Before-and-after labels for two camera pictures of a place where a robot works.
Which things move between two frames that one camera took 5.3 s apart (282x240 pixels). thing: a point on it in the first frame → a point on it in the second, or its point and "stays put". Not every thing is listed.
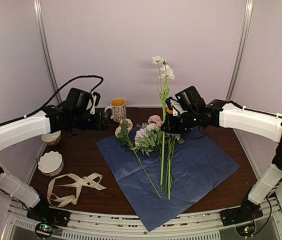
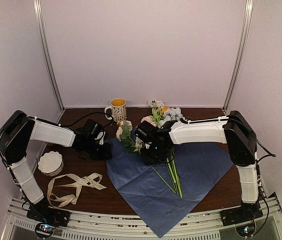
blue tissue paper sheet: (166, 185) stays put
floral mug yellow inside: (118, 106) stays put
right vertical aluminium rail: (241, 48) stays put
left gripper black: (98, 125) → (106, 154)
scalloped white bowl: (50, 164) stays put
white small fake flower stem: (165, 71) → (157, 105)
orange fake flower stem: (170, 140) → (164, 109)
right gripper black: (170, 126) → (149, 160)
